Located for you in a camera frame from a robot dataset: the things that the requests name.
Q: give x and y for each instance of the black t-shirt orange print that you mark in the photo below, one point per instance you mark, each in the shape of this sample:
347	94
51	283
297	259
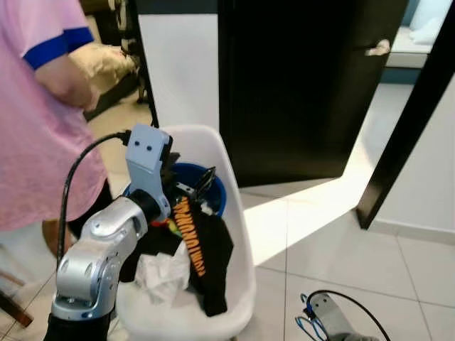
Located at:
217	256

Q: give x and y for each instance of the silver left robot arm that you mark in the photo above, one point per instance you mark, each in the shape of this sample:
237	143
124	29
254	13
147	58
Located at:
99	249

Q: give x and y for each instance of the person's right forearm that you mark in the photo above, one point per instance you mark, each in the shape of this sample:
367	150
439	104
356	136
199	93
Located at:
67	82

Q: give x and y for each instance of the blue plastic basin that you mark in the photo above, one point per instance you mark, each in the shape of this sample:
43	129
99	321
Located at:
186	174

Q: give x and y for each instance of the red green yellow item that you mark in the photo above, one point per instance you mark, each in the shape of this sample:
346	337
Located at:
162	226

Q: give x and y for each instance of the white crumpled cloth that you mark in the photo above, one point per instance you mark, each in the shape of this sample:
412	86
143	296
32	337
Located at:
163	273

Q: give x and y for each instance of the white plastic shell chair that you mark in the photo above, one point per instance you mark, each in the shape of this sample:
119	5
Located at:
234	284

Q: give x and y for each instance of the beige bedding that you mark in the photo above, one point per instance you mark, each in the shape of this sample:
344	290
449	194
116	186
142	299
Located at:
103	64

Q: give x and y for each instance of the black glossy door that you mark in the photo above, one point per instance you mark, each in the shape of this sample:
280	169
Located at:
306	92

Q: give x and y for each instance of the person in pink shirt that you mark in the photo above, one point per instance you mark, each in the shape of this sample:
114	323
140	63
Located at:
35	142

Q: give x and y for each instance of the dark wooden furniture leg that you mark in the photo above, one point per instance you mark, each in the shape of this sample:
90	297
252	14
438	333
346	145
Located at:
14	309

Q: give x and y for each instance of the dark bed frame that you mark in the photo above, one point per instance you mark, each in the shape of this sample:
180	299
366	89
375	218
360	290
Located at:
117	96

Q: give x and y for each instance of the black door frame post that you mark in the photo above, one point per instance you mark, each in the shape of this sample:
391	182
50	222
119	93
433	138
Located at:
142	71
405	135

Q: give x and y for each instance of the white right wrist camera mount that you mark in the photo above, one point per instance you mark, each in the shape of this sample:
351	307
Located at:
330	316

